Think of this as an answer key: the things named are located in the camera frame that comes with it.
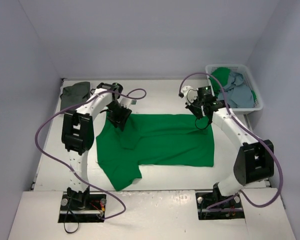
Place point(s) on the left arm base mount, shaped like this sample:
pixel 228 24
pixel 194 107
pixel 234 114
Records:
pixel 93 210

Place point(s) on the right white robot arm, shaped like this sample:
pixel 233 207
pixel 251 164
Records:
pixel 253 162

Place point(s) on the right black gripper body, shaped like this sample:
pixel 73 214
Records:
pixel 198 111

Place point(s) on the green t shirt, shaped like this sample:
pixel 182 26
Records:
pixel 153 139

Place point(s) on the grey t shirt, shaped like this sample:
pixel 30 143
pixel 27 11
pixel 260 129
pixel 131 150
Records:
pixel 75 94

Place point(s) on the white laundry basket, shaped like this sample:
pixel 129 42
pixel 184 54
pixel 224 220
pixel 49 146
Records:
pixel 219 92

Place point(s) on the light blue t shirt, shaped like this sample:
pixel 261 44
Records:
pixel 238 94

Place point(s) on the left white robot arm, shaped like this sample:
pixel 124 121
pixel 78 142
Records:
pixel 78 133

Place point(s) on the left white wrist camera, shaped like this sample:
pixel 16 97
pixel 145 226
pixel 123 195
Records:
pixel 127 102

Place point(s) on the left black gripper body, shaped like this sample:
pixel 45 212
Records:
pixel 119 115

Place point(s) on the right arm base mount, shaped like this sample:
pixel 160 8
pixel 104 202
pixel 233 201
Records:
pixel 229 210

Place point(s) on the white t shirt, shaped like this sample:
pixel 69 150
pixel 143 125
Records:
pixel 92 91

